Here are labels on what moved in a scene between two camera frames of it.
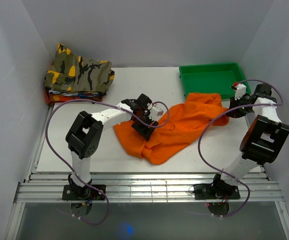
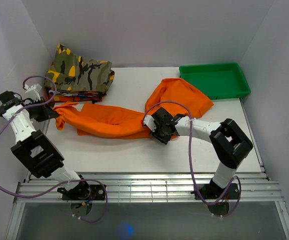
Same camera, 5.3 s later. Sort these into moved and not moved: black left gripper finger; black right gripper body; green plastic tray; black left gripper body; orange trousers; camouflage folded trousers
Moved: black left gripper finger; black left gripper body; orange trousers; black right gripper body
Not moved: green plastic tray; camouflage folded trousers
